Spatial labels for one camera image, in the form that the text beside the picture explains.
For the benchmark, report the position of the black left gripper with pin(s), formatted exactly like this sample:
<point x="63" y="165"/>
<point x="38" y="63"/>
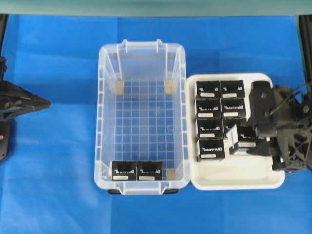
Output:
<point x="16" y="101"/>

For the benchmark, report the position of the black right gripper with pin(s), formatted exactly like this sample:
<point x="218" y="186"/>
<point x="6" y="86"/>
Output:
<point x="283" y="111"/>

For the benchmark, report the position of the black box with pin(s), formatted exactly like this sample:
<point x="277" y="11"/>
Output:
<point x="150" y="171"/>
<point x="124" y="170"/>
<point x="241" y="139"/>

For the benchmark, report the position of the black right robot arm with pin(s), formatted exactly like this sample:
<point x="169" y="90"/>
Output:
<point x="304" y="24"/>

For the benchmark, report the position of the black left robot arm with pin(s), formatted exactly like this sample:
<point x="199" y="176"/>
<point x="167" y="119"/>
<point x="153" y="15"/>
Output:
<point x="5" y="126"/>

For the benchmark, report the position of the black box tray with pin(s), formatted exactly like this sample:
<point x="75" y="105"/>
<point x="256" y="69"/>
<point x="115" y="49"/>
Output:
<point x="241" y="125"/>
<point x="209" y="129"/>
<point x="207" y="90"/>
<point x="207" y="109"/>
<point x="232" y="89"/>
<point x="210" y="149"/>
<point x="233" y="108"/>

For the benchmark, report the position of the black box tray bottom left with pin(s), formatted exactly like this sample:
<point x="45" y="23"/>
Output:
<point x="210" y="149"/>

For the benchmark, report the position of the black box tray top right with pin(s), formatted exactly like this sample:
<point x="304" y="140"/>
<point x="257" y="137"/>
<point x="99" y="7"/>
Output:
<point x="232" y="89"/>

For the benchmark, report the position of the black box tray top left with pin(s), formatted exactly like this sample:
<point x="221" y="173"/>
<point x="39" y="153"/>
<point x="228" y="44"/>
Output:
<point x="207" y="90"/>

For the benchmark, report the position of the clear plastic storage case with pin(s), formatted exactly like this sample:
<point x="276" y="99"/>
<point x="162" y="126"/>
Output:
<point x="141" y="114"/>

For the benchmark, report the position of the white plastic tray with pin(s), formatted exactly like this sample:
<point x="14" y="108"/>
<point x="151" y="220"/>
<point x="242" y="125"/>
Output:
<point x="234" y="172"/>

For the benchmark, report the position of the blue table mat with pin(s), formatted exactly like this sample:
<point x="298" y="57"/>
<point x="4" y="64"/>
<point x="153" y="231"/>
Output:
<point x="47" y="182"/>

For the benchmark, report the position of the black case locking handle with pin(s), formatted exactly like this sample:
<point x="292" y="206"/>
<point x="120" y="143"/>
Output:
<point x="168" y="191"/>

